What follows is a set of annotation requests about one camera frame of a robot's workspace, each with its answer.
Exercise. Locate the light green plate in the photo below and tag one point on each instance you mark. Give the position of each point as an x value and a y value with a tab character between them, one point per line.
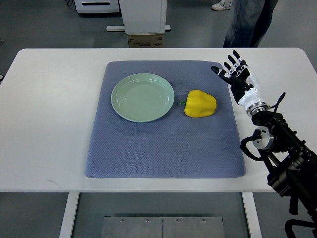
142	97

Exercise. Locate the white pedestal column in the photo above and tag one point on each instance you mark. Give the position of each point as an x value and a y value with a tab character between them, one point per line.
142	17

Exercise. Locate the metal base plate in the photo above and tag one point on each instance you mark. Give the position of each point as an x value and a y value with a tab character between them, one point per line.
162	227

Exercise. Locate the blue textured mat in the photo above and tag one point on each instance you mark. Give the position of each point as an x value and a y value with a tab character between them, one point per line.
175	146

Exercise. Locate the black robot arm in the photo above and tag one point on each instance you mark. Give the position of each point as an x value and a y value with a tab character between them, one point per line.
291	165

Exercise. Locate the cardboard box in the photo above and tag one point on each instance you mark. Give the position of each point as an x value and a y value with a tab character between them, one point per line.
145	41

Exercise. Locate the yellow bell pepper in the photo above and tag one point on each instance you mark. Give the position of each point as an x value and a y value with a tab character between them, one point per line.
199	104

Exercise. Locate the white sneaker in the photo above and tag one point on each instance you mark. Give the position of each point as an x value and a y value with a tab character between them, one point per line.
222	5

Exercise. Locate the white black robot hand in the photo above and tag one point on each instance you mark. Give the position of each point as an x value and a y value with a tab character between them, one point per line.
244	85

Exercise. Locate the person in jeans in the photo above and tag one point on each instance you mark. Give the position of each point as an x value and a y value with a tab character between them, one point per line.
249	23

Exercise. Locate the white appliance with slot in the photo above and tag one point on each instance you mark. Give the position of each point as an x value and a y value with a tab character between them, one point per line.
96	6

